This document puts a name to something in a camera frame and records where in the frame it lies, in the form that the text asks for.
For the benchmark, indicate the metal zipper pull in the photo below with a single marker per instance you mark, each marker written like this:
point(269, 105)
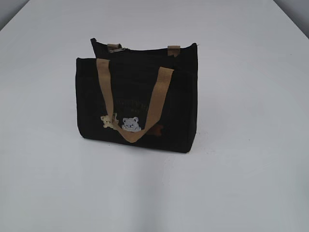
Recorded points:
point(116, 50)

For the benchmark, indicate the black tote bag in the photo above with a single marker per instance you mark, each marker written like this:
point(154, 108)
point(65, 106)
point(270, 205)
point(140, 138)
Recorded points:
point(145, 98)

